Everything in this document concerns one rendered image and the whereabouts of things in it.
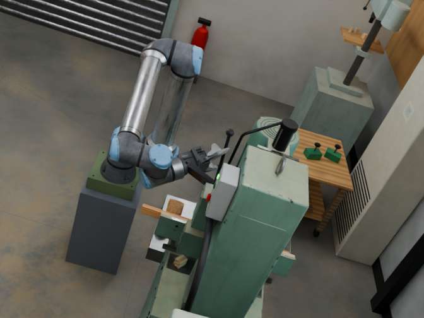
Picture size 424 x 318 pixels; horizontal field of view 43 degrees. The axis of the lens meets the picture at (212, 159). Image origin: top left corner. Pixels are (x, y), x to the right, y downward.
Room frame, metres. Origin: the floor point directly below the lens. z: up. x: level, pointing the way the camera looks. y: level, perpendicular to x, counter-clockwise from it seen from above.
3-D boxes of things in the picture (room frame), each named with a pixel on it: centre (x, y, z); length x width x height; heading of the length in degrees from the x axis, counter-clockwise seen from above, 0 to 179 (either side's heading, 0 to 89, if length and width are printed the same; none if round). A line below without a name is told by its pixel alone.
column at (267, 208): (1.40, -0.21, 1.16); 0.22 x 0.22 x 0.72; 5
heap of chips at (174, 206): (1.76, 0.07, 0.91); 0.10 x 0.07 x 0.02; 5
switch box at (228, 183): (1.36, -0.07, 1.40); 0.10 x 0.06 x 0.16; 5
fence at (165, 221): (1.65, -0.19, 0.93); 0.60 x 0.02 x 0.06; 95
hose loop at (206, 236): (1.27, -0.09, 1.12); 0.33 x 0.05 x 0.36; 5
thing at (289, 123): (1.55, -0.20, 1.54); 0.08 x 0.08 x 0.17; 5
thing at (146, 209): (1.69, -0.13, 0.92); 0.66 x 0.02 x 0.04; 95
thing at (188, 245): (1.49, -0.05, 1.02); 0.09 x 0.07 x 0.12; 95
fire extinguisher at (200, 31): (4.57, 0.51, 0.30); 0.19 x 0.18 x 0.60; 8
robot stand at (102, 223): (2.15, 0.44, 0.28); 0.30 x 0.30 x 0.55; 8
